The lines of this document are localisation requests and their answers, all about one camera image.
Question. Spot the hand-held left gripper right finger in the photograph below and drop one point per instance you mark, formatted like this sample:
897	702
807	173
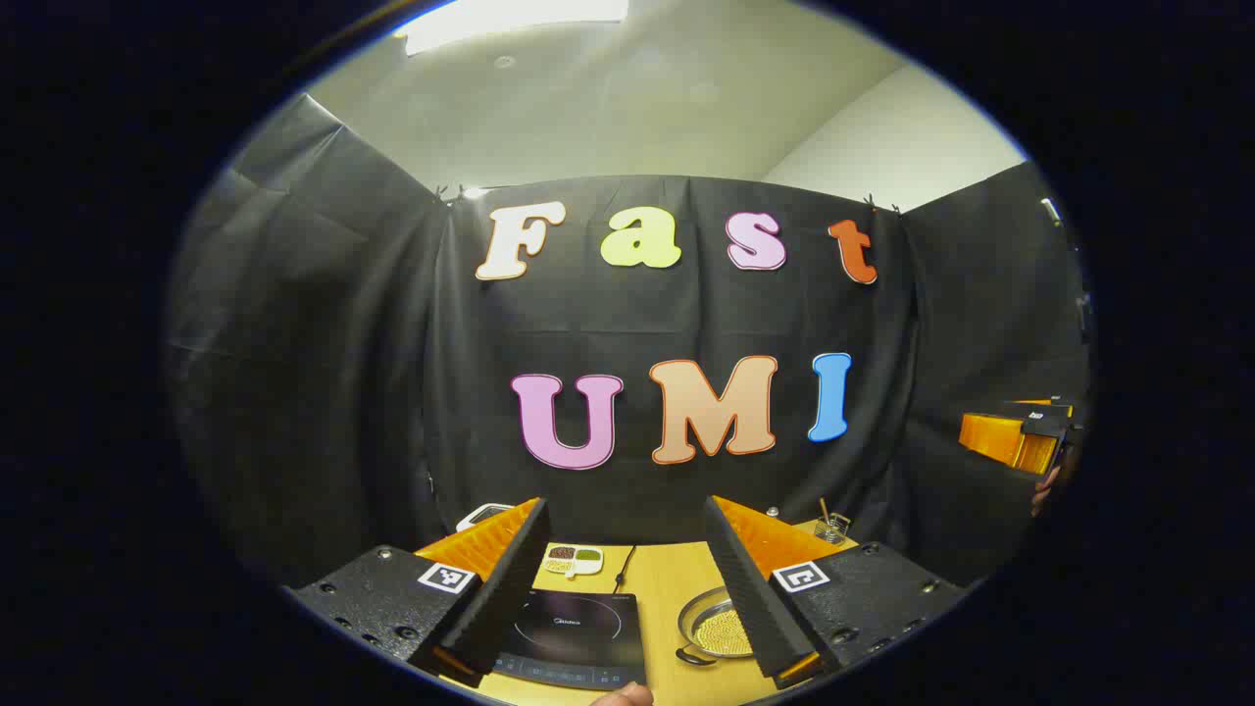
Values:
750	598

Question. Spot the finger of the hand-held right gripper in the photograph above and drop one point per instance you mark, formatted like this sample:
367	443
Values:
1044	403
1000	438

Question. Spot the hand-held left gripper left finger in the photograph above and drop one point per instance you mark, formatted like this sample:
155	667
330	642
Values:
500	598

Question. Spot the stainless steel pot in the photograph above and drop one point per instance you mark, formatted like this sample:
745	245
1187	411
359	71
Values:
698	613

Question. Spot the black induction cooktop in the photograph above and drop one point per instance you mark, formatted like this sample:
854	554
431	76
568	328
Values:
578	628

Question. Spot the pile of soybeans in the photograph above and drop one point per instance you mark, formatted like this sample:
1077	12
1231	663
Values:
730	632

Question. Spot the white divided bean dish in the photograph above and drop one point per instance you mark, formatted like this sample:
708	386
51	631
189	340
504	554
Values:
574	561

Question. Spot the white box appliance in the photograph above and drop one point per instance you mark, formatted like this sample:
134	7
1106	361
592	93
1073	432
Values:
482	515

